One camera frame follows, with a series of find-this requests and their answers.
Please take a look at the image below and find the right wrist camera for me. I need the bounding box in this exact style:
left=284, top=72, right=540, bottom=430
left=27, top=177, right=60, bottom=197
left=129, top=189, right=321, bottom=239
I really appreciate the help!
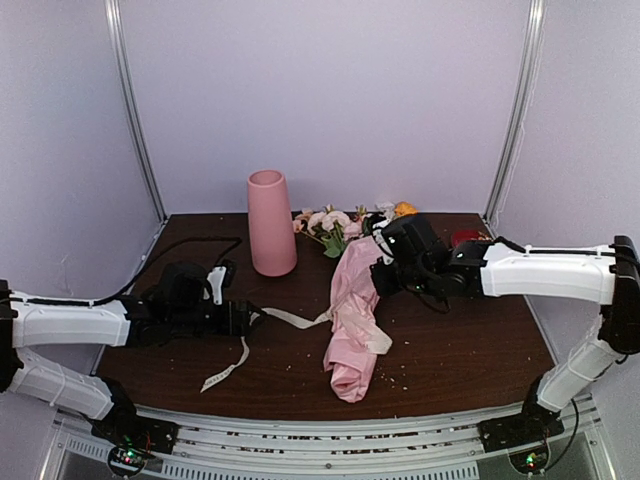
left=371, top=219, right=396, bottom=264

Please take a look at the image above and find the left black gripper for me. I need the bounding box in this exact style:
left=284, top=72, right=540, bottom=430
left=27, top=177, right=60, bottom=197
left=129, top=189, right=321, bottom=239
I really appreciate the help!
left=169, top=298, right=266, bottom=336

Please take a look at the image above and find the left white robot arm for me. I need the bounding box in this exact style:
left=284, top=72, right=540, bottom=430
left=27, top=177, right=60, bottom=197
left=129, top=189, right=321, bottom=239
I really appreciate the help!
left=1, top=261, right=262, bottom=444

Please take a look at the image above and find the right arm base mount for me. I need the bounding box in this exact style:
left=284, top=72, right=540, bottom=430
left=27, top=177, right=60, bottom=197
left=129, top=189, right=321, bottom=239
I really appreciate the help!
left=477, top=414, right=565, bottom=476

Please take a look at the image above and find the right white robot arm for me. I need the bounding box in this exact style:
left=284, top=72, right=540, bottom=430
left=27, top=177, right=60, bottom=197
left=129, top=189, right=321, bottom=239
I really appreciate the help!
left=370, top=214, right=639, bottom=442

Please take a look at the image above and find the artificial flower bouquet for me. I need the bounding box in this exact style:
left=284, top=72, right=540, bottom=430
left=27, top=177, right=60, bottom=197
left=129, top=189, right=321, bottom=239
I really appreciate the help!
left=292, top=202, right=418, bottom=259

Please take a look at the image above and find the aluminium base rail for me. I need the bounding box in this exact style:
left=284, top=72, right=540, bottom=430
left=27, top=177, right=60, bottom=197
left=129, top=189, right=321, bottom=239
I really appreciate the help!
left=42, top=392, right=619, bottom=480

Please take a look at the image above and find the left aluminium corner post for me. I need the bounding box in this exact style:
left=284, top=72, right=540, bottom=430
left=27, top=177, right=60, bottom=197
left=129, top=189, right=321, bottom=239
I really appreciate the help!
left=104, top=0, right=168, bottom=223

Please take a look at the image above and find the red floral plate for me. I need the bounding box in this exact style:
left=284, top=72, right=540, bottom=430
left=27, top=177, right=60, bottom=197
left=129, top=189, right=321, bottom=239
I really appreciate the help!
left=451, top=230, right=492, bottom=248

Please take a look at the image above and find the pink tapered vase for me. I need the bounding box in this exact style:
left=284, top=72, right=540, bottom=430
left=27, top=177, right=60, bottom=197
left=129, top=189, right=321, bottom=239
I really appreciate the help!
left=247, top=170, right=297, bottom=277

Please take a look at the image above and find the cream ribbon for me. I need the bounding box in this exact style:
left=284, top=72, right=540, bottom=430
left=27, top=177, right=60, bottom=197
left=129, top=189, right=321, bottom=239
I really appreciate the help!
left=199, top=294, right=395, bottom=394

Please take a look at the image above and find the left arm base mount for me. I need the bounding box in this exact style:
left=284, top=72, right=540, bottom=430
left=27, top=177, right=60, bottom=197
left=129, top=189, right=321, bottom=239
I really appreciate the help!
left=87, top=416, right=179, bottom=478

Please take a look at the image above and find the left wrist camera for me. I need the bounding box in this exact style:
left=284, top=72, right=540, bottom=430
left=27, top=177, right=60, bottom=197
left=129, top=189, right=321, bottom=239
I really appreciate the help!
left=204, top=260, right=237, bottom=306

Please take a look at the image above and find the pink wrapping paper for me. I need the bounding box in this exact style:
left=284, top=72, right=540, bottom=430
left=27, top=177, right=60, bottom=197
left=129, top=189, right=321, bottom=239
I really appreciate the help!
left=323, top=237, right=392, bottom=403

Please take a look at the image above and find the aluminium corner post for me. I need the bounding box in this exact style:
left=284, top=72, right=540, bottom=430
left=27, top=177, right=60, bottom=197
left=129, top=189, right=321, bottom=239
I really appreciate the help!
left=483, top=0, right=546, bottom=230
left=104, top=0, right=168, bottom=223

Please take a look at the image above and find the right aluminium corner post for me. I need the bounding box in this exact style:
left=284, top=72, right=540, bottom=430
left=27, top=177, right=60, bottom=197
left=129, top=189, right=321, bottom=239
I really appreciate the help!
left=483, top=0, right=546, bottom=230

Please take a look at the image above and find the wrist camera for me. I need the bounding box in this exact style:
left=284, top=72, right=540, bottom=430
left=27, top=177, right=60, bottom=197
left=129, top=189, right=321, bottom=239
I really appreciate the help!
left=204, top=260, right=237, bottom=306
left=371, top=219, right=396, bottom=264

